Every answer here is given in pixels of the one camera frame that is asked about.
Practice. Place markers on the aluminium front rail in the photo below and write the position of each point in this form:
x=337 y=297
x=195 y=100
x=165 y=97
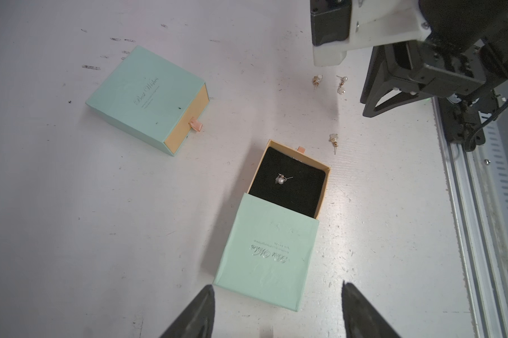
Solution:
x=478 y=184

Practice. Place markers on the mint drawer-style jewelry box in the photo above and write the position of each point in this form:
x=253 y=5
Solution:
x=152 y=99

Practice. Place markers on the small earring front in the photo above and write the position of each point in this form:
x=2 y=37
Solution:
x=333 y=139

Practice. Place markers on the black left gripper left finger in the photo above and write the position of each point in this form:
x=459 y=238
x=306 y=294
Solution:
x=197 y=320

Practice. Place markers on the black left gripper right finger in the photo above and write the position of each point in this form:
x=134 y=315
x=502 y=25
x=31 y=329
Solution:
x=361 y=319

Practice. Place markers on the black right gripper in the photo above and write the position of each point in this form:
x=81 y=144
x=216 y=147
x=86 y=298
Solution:
x=466 y=54

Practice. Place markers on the small pearl earring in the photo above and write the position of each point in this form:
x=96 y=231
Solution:
x=281 y=179

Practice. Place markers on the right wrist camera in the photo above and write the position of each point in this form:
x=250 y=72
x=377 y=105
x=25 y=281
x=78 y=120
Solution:
x=338 y=27

